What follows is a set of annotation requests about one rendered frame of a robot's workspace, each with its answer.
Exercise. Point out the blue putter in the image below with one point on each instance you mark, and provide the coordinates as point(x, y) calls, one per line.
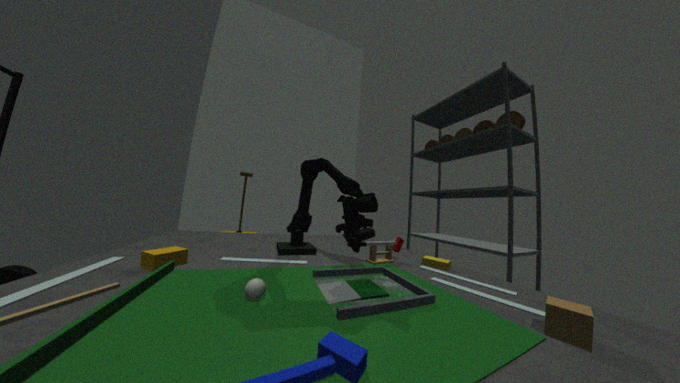
point(335, 354)

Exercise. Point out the white golf ball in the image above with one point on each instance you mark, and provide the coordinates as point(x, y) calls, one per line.
point(255, 289)

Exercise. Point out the brown rectangular block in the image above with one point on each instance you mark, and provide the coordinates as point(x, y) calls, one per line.
point(569, 322)

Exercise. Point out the yellow rectangular block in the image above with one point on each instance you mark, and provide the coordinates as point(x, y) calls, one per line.
point(153, 259)
point(436, 262)

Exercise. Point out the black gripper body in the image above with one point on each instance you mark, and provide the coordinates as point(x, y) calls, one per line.
point(352, 226)

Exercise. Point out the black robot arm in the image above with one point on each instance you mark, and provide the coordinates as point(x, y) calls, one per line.
point(301, 220)

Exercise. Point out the green putting mat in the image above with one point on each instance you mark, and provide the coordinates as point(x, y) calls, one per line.
point(198, 326)

